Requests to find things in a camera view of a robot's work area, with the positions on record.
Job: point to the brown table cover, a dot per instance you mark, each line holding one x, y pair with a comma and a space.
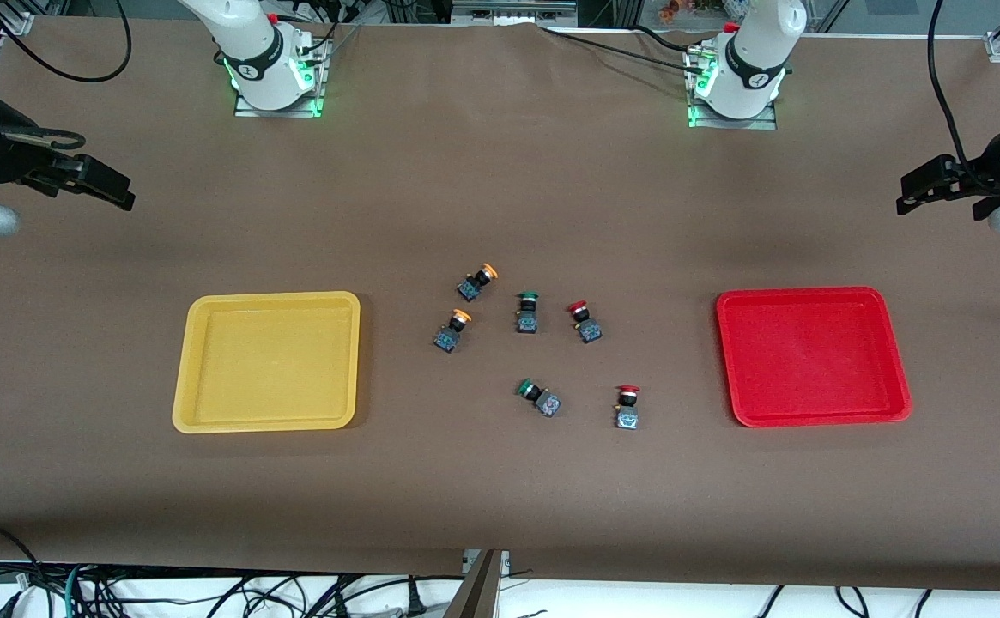
500, 481

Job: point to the yellow plastic tray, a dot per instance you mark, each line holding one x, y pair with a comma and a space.
268, 360

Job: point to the red plastic tray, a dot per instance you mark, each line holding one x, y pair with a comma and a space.
813, 356

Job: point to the red push button switch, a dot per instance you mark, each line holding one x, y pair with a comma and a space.
587, 328
627, 416

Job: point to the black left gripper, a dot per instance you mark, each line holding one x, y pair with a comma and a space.
978, 177

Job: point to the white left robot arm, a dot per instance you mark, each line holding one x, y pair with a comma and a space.
753, 60

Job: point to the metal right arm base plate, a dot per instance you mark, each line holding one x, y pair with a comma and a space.
246, 112

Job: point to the yellow push button switch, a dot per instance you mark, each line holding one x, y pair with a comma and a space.
468, 287
448, 339

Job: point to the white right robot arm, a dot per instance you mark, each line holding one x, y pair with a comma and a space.
251, 51

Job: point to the brown table support post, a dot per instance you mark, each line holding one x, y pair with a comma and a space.
478, 592

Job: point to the grey metal equipment box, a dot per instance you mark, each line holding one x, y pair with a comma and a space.
512, 10

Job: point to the green push button switch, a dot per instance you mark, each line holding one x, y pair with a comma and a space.
526, 319
547, 402

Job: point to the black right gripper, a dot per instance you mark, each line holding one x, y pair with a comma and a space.
9, 160

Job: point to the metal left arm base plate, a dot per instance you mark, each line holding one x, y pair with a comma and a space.
766, 123

